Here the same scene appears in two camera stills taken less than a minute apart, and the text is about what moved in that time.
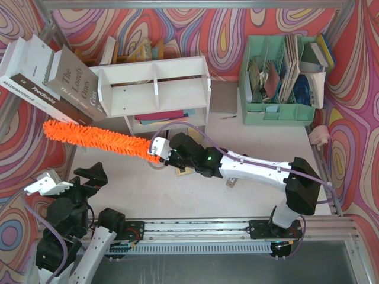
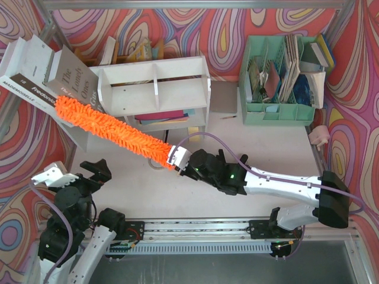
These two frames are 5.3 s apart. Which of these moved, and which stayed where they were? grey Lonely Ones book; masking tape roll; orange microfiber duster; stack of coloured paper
Moved: orange microfiber duster
Stayed: masking tape roll; stack of coloured paper; grey Lonely Ones book
